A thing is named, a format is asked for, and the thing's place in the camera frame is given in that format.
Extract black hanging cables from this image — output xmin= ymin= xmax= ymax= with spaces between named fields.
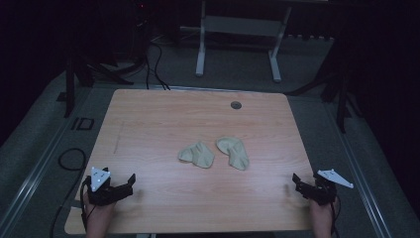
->
xmin=144 ymin=39 xmax=172 ymax=91

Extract beige sock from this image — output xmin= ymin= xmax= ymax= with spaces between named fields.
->
xmin=215 ymin=136 xmax=251 ymax=172
xmin=177 ymin=141 xmax=216 ymax=170

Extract person's left hand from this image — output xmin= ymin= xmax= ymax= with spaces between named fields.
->
xmin=82 ymin=192 xmax=117 ymax=229

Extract black metal stand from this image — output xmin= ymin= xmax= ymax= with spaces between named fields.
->
xmin=285 ymin=36 xmax=364 ymax=135
xmin=56 ymin=49 xmax=149 ymax=119

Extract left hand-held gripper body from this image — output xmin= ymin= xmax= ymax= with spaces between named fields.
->
xmin=82 ymin=166 xmax=128 ymax=206

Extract person's right hand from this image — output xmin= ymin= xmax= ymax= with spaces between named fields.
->
xmin=308 ymin=194 xmax=340 ymax=229

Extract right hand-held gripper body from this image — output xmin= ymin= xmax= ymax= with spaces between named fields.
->
xmin=307 ymin=169 xmax=355 ymax=206

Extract white metal desk frame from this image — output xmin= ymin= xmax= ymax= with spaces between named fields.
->
xmin=195 ymin=0 xmax=293 ymax=83

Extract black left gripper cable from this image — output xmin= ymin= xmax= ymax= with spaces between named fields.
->
xmin=79 ymin=176 xmax=97 ymax=232

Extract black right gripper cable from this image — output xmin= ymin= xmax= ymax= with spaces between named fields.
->
xmin=330 ymin=193 xmax=342 ymax=238

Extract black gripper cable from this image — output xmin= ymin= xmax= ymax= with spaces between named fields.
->
xmin=330 ymin=193 xmax=342 ymax=238
xmin=79 ymin=176 xmax=97 ymax=232

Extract dark equipment with red light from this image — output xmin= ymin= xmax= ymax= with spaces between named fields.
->
xmin=130 ymin=0 xmax=155 ymax=63

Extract black looped floor cable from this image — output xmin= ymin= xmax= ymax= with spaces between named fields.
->
xmin=49 ymin=147 xmax=88 ymax=238

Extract grey metal floor rail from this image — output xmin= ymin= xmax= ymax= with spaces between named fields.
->
xmin=0 ymin=86 xmax=100 ymax=238
xmin=325 ymin=102 xmax=394 ymax=238

